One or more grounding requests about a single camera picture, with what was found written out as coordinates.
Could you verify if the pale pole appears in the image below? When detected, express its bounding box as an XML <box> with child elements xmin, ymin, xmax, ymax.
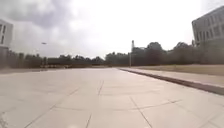
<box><xmin>128</xmin><ymin>39</ymin><xmax>135</xmax><ymax>68</ymax></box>

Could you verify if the row of dark trees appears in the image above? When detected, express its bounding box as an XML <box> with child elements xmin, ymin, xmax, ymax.
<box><xmin>0</xmin><ymin>41</ymin><xmax>224</xmax><ymax>70</ymax></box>

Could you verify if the large grey building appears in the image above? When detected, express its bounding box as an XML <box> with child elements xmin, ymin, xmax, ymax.
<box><xmin>191</xmin><ymin>4</ymin><xmax>224</xmax><ymax>48</ymax></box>

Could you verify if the reddish brick strip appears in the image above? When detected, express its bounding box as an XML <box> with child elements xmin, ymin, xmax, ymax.
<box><xmin>125</xmin><ymin>67</ymin><xmax>224</xmax><ymax>88</ymax></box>

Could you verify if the white building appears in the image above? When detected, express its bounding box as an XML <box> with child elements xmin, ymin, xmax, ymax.
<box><xmin>0</xmin><ymin>18</ymin><xmax>14</xmax><ymax>50</ymax></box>

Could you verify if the dry grass field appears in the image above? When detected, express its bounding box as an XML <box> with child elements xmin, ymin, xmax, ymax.
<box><xmin>139</xmin><ymin>63</ymin><xmax>224</xmax><ymax>77</ymax></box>

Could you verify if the pale concrete slab plaza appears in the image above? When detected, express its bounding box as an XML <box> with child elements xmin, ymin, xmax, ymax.
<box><xmin>0</xmin><ymin>67</ymin><xmax>224</xmax><ymax>128</ymax></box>

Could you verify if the grey stone kerb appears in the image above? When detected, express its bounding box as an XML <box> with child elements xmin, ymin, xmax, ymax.
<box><xmin>119</xmin><ymin>67</ymin><xmax>224</xmax><ymax>96</ymax></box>

